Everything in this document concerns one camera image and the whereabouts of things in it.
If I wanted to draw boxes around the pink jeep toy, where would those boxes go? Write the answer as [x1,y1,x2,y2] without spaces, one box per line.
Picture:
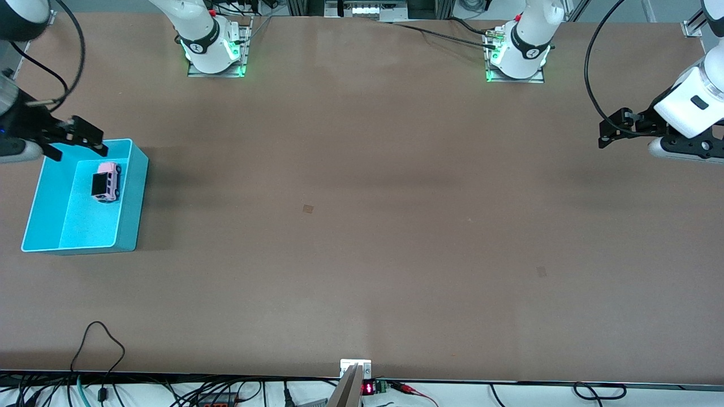
[92,162,122,203]

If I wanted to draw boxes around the cyan plastic bin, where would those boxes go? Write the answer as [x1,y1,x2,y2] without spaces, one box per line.
[21,138,149,255]

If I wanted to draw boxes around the red clip lead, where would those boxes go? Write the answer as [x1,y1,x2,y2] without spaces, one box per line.
[390,382,439,406]

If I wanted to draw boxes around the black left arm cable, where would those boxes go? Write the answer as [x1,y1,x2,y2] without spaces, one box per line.
[584,0,668,136]

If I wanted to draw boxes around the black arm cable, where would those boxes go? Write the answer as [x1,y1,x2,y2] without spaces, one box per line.
[10,0,87,111]
[584,0,668,136]

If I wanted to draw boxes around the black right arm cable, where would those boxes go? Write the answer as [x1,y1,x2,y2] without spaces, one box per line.
[10,0,87,111]

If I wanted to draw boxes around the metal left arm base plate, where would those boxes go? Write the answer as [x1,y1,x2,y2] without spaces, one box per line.
[485,27,545,84]

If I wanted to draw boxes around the aluminium corner bracket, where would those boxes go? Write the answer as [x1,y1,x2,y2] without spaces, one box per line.
[682,10,708,38]

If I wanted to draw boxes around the thick black table cable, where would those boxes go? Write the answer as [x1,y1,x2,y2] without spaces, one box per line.
[450,17,504,36]

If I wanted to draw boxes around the thin black table cable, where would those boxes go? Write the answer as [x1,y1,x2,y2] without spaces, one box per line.
[390,21,498,49]

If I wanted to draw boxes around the black looped cable with ferrite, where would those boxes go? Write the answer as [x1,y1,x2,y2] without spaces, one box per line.
[69,321,126,403]

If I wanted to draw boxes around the black coiled cable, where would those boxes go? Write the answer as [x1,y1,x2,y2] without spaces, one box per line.
[573,382,627,400]

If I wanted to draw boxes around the aluminium frame with light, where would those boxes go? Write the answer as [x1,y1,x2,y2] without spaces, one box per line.
[324,0,409,22]

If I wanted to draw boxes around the white mounting bracket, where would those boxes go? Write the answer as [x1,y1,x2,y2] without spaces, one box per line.
[340,359,372,378]

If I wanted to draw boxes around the grey aluminium camera bar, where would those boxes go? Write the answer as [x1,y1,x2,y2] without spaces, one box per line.
[327,365,363,407]

